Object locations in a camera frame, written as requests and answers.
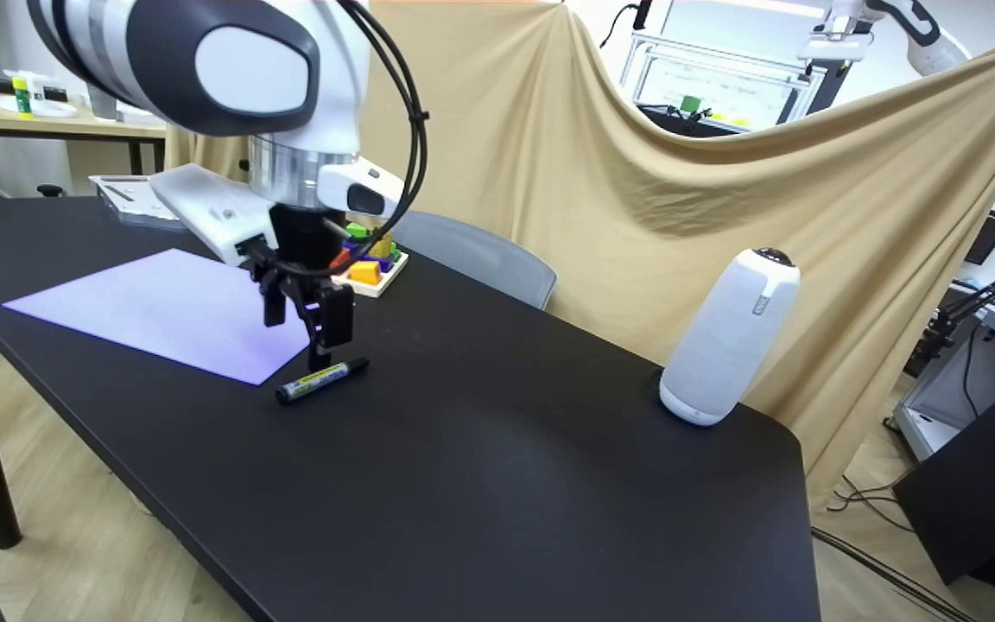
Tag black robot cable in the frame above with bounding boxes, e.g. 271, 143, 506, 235
339, 0, 431, 237

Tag orange yellow square block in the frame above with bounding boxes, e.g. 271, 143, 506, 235
346, 258, 386, 291

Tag black tripod stand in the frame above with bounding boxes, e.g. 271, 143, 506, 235
907, 147, 995, 375

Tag black marker with label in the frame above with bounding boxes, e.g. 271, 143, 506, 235
273, 356, 373, 409

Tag white metal frame rig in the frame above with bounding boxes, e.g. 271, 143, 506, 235
616, 0, 975, 131

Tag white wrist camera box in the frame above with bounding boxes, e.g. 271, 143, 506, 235
149, 162, 285, 271

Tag white cylindrical speaker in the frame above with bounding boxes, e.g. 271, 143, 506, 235
656, 246, 804, 430

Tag black box on floor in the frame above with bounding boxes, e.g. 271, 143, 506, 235
891, 387, 995, 607

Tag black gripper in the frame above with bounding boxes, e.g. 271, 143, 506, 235
245, 204, 359, 372

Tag black floor cables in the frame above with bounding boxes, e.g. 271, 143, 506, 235
821, 474, 910, 527

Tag purple placemat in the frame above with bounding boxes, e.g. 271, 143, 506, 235
0, 246, 314, 387

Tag beige cloth backdrop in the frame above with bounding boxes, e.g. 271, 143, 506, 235
165, 0, 995, 511

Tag white shape sorter base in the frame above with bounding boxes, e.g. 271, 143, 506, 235
329, 246, 411, 302

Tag blue-grey chair back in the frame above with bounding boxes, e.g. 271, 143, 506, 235
390, 207, 560, 313

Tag white cabinet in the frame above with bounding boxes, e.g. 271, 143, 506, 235
891, 302, 995, 463

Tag wooden side table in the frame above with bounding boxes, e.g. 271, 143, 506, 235
0, 79, 173, 188

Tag yellow green bottle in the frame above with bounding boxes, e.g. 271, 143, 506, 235
10, 70, 38, 116

